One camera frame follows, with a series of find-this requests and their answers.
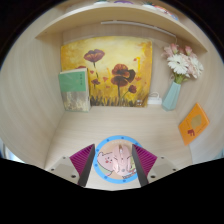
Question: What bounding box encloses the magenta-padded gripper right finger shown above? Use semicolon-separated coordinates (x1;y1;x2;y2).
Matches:
131;143;179;188

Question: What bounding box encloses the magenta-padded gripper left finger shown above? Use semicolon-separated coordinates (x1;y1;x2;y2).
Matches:
46;143;96;188

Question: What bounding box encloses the pink computer mouse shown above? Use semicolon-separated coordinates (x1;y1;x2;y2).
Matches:
111;144;132;178

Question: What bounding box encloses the round blue-rimmed cartoon mouse pad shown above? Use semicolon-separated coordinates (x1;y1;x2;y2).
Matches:
92;134;144;184

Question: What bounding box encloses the white power adapter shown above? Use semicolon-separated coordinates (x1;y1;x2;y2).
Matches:
147;92;163;106

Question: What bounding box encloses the orange booklet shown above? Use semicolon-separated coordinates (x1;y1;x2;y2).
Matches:
178;102;211;147

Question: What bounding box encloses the pale teal vase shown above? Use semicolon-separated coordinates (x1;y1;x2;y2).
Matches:
161;81;182;112

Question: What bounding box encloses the green-covered book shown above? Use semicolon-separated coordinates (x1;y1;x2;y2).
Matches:
58;68;92;113

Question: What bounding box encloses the pink and white flower bouquet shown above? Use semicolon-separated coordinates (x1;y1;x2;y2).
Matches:
162;43;204;84

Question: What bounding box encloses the yellow red-flower painting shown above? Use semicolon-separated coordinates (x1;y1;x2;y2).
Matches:
60;35;154;108

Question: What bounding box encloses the white light bar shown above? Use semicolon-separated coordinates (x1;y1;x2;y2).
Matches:
100;20;178;38

